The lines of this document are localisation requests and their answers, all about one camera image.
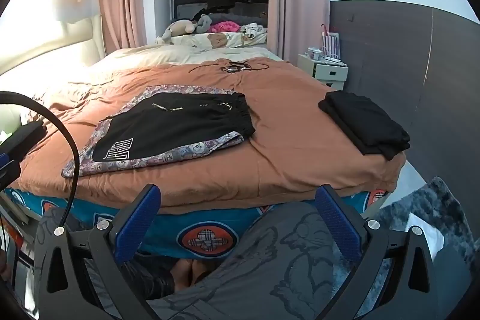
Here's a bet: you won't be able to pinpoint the grey bolster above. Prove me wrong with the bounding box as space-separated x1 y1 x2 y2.
208 13 263 26

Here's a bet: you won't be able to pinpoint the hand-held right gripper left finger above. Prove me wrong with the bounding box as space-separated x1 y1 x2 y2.
34 184 162 320

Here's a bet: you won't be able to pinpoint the person's bare foot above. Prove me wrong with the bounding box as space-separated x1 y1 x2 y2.
172 259 212 289

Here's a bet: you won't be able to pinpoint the folded black pants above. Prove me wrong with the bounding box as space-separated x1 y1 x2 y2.
318 91 411 160

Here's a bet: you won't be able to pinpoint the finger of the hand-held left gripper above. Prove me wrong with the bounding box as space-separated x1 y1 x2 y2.
0 152 22 189

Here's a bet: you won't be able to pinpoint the pink plush cloth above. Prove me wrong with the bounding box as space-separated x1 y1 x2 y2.
209 21 241 34

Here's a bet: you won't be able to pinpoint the white nightstand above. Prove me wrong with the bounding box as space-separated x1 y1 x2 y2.
297 54 349 91

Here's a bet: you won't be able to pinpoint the black cable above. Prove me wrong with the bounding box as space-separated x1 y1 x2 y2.
0 91 80 229

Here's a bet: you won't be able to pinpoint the tangled black cord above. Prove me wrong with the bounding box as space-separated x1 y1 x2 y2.
187 58 271 75

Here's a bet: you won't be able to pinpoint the beige plush toy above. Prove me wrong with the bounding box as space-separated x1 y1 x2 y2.
155 19 197 45

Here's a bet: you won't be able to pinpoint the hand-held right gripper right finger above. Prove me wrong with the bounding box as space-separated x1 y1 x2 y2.
314 184 445 320

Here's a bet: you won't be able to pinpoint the striped gift bag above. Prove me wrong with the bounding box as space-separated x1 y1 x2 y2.
320 24 342 58

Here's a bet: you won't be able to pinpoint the black pants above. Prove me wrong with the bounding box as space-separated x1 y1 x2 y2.
318 91 411 160
92 91 256 163

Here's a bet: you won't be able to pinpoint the blue printed bed sheet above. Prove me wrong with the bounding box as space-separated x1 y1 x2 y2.
7 187 387 261

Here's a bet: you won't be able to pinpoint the black and white patterned cloth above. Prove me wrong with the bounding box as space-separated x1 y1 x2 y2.
240 25 268 41

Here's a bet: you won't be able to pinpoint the brown blanket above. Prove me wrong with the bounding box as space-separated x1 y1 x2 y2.
11 58 407 208

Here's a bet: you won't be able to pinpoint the bear print pillow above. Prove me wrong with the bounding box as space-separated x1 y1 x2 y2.
170 31 268 51

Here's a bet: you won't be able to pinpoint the grey plush toy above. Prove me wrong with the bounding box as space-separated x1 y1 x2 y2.
195 14 214 34

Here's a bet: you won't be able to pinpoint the grey shaggy rug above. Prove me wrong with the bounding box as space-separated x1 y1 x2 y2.
369 175 479 320

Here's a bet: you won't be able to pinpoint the cream padded headboard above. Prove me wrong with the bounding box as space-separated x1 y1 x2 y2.
0 14 106 111

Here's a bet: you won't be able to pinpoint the purple patterned cloth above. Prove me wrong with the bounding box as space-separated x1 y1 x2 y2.
62 85 244 179

